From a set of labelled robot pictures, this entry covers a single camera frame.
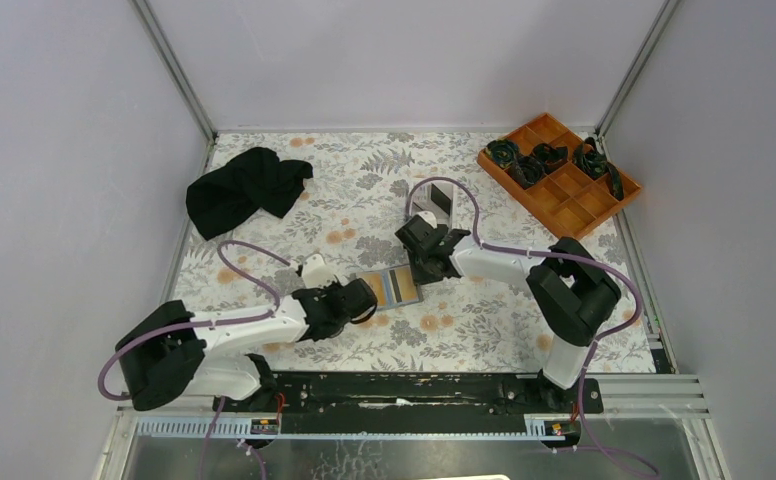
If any grey blue card holder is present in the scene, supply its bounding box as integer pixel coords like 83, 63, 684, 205
353, 264, 423, 311

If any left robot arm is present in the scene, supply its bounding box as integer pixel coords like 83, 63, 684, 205
107, 279, 378, 411

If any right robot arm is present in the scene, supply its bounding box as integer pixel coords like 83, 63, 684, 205
395, 213, 622, 412

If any white plastic card box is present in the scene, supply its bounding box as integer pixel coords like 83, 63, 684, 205
407, 180, 457, 227

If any stack of cards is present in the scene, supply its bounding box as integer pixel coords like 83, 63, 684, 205
413, 182, 454, 217

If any floral table mat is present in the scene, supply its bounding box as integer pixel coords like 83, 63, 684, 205
156, 131, 658, 374

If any green yellow rolled tie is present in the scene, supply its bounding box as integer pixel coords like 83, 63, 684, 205
484, 138, 522, 169

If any dark blue rolled tie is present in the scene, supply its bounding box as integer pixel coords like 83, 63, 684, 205
506, 143, 569, 189

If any black cloth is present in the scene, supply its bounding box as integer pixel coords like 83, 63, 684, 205
185, 147, 313, 240

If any orange wooden divider tray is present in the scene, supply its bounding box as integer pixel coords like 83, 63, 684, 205
477, 113, 642, 239

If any black orange rolled tie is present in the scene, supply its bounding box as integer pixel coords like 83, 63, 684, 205
573, 136, 625, 200

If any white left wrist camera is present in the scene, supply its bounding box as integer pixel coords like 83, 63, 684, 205
298, 253, 338, 289

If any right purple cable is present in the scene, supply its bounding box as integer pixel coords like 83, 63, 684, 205
404, 176, 661, 480

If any purple cable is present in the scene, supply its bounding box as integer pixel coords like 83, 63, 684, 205
404, 176, 661, 480
97, 239, 293, 480

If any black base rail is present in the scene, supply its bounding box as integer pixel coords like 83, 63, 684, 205
213, 371, 604, 435

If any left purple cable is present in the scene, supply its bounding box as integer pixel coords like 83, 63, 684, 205
97, 239, 293, 480

